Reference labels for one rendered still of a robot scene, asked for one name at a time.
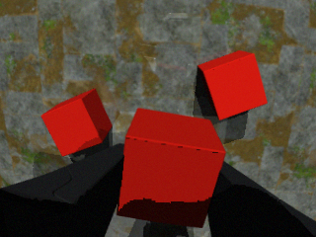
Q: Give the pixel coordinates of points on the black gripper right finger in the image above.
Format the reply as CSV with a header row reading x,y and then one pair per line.
x,y
241,208

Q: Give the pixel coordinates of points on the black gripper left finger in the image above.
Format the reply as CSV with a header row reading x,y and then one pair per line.
x,y
75,201

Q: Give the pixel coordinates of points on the red cube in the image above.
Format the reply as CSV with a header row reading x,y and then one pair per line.
x,y
233,83
170,167
77,123

